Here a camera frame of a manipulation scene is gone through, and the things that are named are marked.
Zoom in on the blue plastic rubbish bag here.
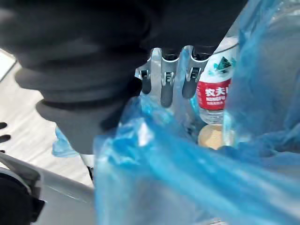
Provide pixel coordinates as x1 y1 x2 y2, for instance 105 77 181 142
52 0 300 225

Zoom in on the silver robot leg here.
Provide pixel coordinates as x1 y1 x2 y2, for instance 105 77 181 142
0 152 96 225

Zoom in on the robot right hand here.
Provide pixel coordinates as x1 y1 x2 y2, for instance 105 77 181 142
0 0 249 170

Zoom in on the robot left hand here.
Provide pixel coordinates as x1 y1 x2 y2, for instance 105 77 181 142
0 121 12 153

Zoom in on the red label water bottle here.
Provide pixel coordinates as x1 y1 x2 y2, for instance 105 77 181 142
196 37 238 125

